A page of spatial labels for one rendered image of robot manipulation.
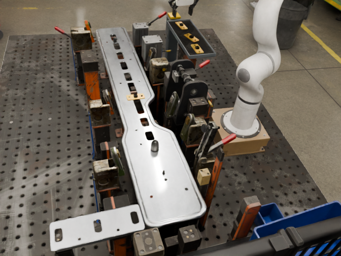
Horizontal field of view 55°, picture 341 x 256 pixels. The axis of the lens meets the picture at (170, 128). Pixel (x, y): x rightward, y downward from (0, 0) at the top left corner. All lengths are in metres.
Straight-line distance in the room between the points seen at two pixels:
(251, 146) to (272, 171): 0.17
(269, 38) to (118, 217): 0.94
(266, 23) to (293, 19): 2.76
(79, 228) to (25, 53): 1.66
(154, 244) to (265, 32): 0.94
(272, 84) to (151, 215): 2.75
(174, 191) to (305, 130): 2.20
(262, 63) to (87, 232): 0.98
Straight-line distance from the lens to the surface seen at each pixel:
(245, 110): 1.64
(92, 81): 1.81
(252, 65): 1.46
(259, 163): 1.77
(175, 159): 1.27
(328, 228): 0.54
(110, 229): 1.10
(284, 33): 4.26
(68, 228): 1.12
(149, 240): 1.01
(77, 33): 1.96
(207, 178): 1.17
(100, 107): 1.43
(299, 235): 0.51
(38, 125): 1.90
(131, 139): 1.33
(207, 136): 1.16
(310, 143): 3.11
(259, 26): 1.45
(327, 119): 3.45
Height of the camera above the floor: 1.95
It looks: 43 degrees down
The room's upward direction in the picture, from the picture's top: 6 degrees clockwise
